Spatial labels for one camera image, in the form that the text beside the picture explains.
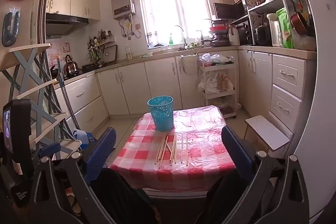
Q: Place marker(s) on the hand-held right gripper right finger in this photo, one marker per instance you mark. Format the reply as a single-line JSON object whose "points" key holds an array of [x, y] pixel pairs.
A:
{"points": [[236, 145]]}

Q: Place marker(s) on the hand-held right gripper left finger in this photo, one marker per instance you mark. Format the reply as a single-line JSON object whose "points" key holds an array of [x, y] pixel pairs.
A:
{"points": [[101, 150]]}

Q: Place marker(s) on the group of wooden chopsticks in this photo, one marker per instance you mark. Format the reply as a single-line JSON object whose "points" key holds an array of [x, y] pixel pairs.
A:
{"points": [[182, 148]]}

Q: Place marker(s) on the blue perforated plastic basket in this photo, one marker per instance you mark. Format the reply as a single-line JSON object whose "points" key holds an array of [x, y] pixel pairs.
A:
{"points": [[160, 116]]}

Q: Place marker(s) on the blue plastic bag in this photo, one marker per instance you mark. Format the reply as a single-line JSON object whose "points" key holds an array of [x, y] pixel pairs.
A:
{"points": [[81, 136]]}

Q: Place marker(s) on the white step stool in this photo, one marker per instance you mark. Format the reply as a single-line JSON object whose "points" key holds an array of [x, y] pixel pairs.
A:
{"points": [[266, 132]]}

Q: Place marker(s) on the red white checked tablecloth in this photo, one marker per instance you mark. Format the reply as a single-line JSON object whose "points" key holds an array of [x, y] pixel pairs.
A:
{"points": [[204, 134]]}

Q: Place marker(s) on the person's left leg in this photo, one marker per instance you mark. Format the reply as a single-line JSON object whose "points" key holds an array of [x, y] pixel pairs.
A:
{"points": [[123, 197]]}

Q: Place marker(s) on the person's leg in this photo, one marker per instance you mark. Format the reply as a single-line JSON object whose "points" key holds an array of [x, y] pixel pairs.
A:
{"points": [[123, 197], [225, 200]]}

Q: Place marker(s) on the white trolley cart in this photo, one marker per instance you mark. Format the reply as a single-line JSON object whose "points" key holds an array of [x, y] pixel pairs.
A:
{"points": [[218, 94]]}

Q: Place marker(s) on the person's right leg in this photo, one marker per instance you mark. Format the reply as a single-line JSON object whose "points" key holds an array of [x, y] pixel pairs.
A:
{"points": [[225, 200]]}

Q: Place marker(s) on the white crumpled plastic bag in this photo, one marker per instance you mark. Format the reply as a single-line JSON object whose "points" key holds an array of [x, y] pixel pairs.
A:
{"points": [[210, 82]]}

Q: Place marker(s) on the white lower kitchen cabinets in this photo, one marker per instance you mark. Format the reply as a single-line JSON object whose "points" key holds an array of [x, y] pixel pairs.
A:
{"points": [[134, 87]]}

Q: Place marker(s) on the blue white folding shelf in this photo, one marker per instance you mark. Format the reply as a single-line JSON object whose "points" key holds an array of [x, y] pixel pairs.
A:
{"points": [[29, 66]]}

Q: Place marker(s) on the black wok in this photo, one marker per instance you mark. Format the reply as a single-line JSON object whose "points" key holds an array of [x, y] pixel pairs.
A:
{"points": [[54, 71]]}

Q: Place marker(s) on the white refrigerator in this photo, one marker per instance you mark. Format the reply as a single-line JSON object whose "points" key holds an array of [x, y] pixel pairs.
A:
{"points": [[315, 108]]}

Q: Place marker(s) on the steel kettle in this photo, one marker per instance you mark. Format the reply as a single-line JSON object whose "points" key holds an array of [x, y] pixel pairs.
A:
{"points": [[70, 66]]}

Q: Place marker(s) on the clear plastic bag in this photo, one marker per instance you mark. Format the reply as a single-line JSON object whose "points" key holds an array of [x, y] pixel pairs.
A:
{"points": [[212, 58]]}

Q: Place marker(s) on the white hanging plastic bag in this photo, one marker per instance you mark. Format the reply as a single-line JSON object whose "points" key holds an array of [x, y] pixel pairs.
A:
{"points": [[189, 64]]}

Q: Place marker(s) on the clear oil bottle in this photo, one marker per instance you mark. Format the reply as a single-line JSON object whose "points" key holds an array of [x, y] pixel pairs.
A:
{"points": [[129, 54]]}

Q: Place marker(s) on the black coffee machine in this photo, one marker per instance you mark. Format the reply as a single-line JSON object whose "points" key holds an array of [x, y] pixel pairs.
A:
{"points": [[244, 35]]}

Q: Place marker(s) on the black rice cooker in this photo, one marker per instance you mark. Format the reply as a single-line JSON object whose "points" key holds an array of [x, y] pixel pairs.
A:
{"points": [[262, 35]]}

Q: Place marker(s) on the stack of pots and bowls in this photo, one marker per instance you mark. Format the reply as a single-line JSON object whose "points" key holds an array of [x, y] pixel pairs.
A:
{"points": [[219, 32]]}

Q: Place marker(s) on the steel faucet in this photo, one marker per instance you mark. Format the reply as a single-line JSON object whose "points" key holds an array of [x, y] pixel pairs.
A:
{"points": [[184, 41]]}

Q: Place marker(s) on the white thermos pot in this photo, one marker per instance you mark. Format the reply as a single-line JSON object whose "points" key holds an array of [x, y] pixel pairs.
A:
{"points": [[274, 29]]}

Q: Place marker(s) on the green dish soap bottle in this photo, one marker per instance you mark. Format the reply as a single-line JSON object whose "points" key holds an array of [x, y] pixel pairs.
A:
{"points": [[172, 40]]}

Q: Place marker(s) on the black range hood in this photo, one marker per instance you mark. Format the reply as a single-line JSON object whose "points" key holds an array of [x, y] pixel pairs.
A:
{"points": [[63, 23]]}

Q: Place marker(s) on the green packet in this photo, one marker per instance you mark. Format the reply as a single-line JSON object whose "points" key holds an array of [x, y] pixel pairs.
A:
{"points": [[284, 27]]}

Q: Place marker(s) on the black microwave oven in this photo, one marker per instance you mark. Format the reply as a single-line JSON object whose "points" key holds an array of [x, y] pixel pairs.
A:
{"points": [[223, 11]]}

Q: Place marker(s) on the red saucepan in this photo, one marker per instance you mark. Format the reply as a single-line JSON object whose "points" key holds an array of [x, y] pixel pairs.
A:
{"points": [[299, 23]]}

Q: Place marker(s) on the white counter shelf rack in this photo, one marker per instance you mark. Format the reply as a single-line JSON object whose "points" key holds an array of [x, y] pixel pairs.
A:
{"points": [[265, 5]]}

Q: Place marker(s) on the silver water heater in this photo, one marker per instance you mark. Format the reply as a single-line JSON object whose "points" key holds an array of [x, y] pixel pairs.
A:
{"points": [[122, 2]]}

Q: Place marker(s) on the kitchen window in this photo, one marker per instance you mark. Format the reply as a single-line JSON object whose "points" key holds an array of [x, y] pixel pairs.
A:
{"points": [[178, 3]]}

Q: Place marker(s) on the wall utensil rack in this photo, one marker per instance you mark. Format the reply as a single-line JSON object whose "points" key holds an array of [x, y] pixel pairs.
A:
{"points": [[98, 43]]}

